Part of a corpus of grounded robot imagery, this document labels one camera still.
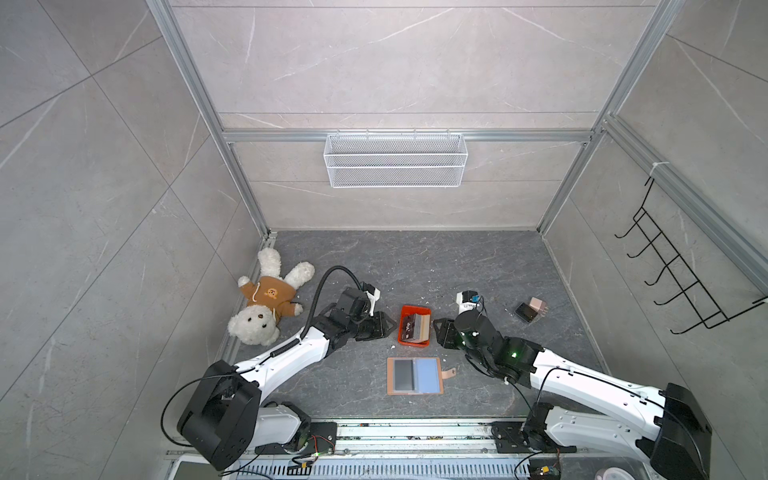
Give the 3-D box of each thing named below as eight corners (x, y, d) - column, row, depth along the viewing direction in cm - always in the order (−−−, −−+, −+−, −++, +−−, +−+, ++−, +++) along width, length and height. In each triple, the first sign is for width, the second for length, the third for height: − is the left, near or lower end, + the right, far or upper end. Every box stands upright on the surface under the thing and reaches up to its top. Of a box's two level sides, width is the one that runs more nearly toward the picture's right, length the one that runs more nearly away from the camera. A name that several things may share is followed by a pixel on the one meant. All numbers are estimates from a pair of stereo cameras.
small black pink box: (527, 323, 96) (531, 319, 94) (514, 311, 99) (517, 307, 97) (544, 309, 100) (548, 304, 97) (530, 297, 103) (534, 293, 100)
